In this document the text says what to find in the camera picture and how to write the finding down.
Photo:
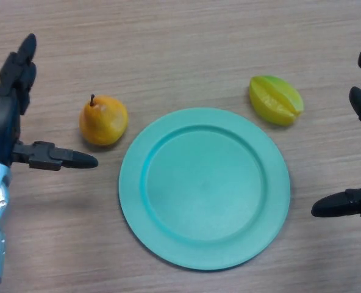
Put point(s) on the green round plate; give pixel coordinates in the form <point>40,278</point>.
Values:
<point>205,189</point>

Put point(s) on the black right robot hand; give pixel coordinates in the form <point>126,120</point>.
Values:
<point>336,207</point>

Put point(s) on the yellow orange pear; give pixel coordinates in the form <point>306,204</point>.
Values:
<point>102,122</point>

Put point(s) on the yellow green starfruit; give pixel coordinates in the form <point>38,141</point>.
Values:
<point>275,100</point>

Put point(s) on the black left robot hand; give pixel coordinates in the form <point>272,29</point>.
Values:
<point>0,122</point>

